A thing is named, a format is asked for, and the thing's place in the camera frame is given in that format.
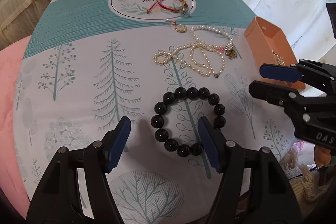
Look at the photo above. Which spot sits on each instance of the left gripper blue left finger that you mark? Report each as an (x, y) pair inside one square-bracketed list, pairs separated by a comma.
[(115, 142)]

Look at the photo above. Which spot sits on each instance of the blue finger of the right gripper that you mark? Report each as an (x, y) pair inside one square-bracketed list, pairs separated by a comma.
[(275, 95), (280, 72)]

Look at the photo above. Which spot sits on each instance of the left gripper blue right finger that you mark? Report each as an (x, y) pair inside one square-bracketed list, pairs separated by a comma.
[(207, 135)]

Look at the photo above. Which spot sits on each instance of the peach jewelry box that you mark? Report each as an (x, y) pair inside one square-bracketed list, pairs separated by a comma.
[(268, 43)]

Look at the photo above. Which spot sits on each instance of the tree print tablecloth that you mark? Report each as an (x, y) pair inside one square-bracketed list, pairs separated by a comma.
[(91, 62)]

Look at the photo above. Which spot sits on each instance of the pink blanket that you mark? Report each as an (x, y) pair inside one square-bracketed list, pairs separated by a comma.
[(11, 181)]

